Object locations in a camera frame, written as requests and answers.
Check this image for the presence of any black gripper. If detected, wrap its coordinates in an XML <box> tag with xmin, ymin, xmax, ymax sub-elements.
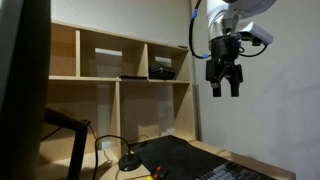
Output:
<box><xmin>205</xmin><ymin>34</ymin><xmax>244</xmax><ymax>98</ymax></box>

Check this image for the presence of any black box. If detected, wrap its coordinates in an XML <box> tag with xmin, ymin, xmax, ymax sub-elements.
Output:
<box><xmin>148</xmin><ymin>63</ymin><xmax>177</xmax><ymax>81</ymax></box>

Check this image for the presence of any black desk mat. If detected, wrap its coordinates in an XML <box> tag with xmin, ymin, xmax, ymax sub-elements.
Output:
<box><xmin>129</xmin><ymin>134</ymin><xmax>278</xmax><ymax>180</ymax></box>

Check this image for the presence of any grey black keyboard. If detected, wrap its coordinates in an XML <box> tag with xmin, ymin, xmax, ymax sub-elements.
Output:
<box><xmin>194</xmin><ymin>160</ymin><xmax>268</xmax><ymax>180</ymax></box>

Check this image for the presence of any light wooden shelf unit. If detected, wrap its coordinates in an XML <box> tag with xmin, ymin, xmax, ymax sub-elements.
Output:
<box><xmin>39</xmin><ymin>19</ymin><xmax>198</xmax><ymax>180</ymax></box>

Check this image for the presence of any flat black tray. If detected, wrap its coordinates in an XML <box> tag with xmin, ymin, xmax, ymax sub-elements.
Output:
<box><xmin>119</xmin><ymin>75</ymin><xmax>149</xmax><ymax>81</ymax></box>

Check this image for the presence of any round black base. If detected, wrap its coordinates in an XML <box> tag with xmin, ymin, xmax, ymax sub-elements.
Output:
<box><xmin>117</xmin><ymin>153</ymin><xmax>143</xmax><ymax>173</ymax></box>

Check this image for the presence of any black metal stand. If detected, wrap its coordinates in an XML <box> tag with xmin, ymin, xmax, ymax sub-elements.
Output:
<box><xmin>43</xmin><ymin>107</ymin><xmax>92</xmax><ymax>180</ymax></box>

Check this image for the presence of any dark monitor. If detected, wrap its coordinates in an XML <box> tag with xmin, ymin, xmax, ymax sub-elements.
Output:
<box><xmin>0</xmin><ymin>0</ymin><xmax>53</xmax><ymax>180</ymax></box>

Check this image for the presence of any thin black camera cable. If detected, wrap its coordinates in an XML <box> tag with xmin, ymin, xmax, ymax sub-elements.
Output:
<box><xmin>238</xmin><ymin>43</ymin><xmax>269</xmax><ymax>58</ymax></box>

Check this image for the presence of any black cable with blue tape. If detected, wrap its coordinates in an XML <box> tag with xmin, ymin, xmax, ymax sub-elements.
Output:
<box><xmin>188</xmin><ymin>0</ymin><xmax>212</xmax><ymax>61</ymax></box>

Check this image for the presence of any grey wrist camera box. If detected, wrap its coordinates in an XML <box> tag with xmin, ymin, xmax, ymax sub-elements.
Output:
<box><xmin>237</xmin><ymin>21</ymin><xmax>275</xmax><ymax>47</ymax></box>

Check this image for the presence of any black looping base cable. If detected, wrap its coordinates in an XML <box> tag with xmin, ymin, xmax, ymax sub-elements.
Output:
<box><xmin>91</xmin><ymin>134</ymin><xmax>133</xmax><ymax>180</ymax></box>

